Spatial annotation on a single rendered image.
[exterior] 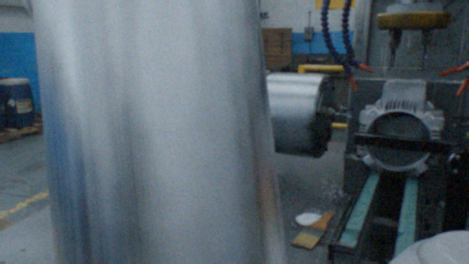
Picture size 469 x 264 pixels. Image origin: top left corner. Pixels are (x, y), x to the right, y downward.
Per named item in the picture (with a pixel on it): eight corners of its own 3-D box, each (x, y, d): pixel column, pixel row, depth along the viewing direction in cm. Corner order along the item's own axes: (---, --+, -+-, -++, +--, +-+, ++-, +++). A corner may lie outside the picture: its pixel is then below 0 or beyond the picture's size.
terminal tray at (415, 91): (384, 104, 115) (387, 80, 113) (424, 107, 110) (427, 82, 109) (379, 111, 105) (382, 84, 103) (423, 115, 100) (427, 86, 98)
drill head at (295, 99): (242, 137, 142) (243, 68, 136) (343, 148, 126) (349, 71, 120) (208, 154, 120) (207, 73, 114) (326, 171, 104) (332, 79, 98)
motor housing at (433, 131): (365, 151, 121) (370, 91, 116) (434, 160, 112) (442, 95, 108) (354, 170, 103) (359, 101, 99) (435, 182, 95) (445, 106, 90)
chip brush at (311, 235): (321, 212, 106) (321, 209, 106) (339, 216, 103) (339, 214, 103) (290, 245, 89) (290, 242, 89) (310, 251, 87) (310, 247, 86)
